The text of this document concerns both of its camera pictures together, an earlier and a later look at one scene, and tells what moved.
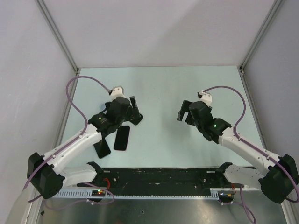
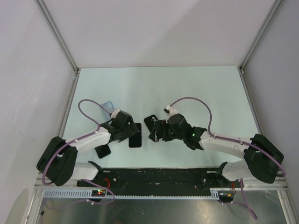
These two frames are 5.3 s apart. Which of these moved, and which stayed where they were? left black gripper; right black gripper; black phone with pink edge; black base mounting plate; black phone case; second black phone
Moved: left black gripper; right black gripper; black phone with pink edge; black phone case
Stayed: second black phone; black base mounting plate
